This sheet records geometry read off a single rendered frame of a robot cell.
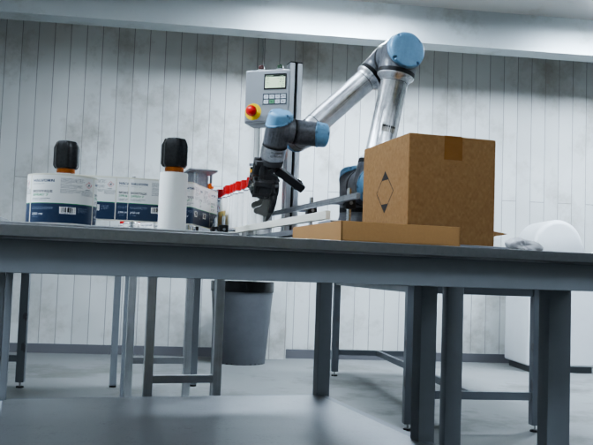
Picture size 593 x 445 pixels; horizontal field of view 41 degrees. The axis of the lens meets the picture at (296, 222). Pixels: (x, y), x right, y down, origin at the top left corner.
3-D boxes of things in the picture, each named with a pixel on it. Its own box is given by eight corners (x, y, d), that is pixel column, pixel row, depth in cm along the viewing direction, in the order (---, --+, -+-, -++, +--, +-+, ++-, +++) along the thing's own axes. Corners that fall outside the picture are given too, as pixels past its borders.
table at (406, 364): (324, 374, 608) (327, 273, 613) (425, 376, 619) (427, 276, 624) (398, 433, 391) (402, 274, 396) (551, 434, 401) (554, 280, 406)
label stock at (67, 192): (72, 229, 248) (75, 183, 249) (108, 228, 235) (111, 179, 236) (12, 224, 234) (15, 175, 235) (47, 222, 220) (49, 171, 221)
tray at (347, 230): (292, 245, 181) (292, 227, 181) (395, 249, 189) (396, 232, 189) (341, 241, 152) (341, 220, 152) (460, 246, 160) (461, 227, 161)
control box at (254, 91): (252, 128, 288) (254, 77, 289) (297, 127, 283) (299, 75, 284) (243, 123, 278) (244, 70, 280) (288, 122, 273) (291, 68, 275)
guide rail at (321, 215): (221, 235, 288) (221, 229, 288) (225, 235, 288) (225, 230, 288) (326, 219, 186) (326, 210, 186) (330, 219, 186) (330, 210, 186)
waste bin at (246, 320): (267, 359, 701) (271, 282, 705) (274, 366, 647) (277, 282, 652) (206, 358, 694) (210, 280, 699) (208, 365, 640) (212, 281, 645)
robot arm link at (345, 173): (368, 209, 264) (368, 169, 264) (382, 207, 251) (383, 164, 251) (334, 208, 261) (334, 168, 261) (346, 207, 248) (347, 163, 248)
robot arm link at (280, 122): (298, 117, 232) (270, 114, 230) (291, 153, 237) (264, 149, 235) (293, 109, 239) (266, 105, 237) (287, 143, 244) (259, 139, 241)
